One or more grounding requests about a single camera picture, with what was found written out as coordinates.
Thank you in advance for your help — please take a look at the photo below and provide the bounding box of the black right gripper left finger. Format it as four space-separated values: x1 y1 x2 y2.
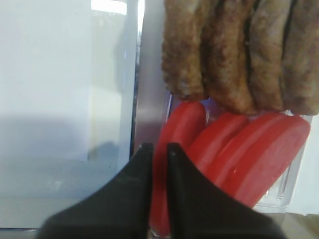
38 143 153 239

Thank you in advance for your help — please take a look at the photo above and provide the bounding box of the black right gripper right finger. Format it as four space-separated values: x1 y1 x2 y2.
166 143 276 239

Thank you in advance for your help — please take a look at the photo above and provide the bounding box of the red tomato slice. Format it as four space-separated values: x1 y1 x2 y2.
150 102 206 237
188 112 249 172
220 116 311 208
205 113 287 187

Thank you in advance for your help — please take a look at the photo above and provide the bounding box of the red tomato slice front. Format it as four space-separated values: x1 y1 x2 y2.
220 116 311 208

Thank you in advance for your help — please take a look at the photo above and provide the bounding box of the white serving tray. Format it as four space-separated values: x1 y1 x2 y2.
0 0 145 229

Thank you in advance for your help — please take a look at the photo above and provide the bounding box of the clear container with patties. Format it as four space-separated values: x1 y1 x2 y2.
139 0 319 237

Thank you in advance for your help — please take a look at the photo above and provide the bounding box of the brown meat patty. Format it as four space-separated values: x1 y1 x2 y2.
282 0 319 116
161 0 218 101
249 0 297 112
202 0 257 115

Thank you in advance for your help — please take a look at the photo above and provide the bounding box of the brown meat patty front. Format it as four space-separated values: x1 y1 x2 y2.
282 0 319 116

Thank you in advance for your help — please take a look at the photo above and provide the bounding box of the white paper sheet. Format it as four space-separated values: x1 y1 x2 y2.
0 0 92 161

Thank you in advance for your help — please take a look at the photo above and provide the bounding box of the brown meat patty leftmost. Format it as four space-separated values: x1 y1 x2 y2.
161 0 218 101

